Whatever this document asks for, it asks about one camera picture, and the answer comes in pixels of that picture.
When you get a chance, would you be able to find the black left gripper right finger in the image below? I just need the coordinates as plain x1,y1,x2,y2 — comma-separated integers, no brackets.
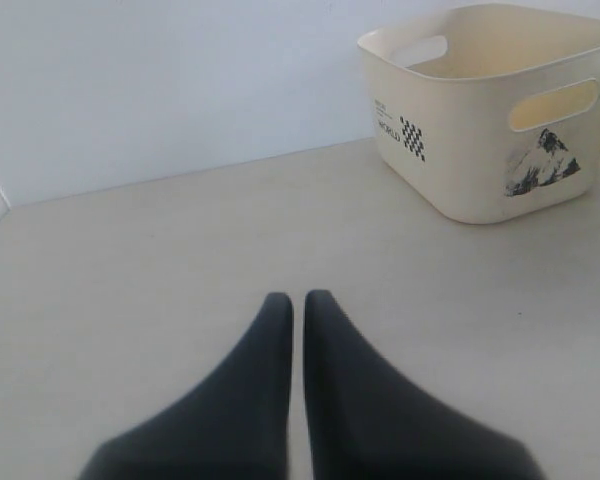
303,290,540,479

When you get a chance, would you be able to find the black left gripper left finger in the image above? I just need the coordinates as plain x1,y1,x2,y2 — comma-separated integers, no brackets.
80,293,294,479

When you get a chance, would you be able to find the cream bin with mountain sticker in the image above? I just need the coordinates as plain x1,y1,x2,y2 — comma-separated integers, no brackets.
358,3,600,224

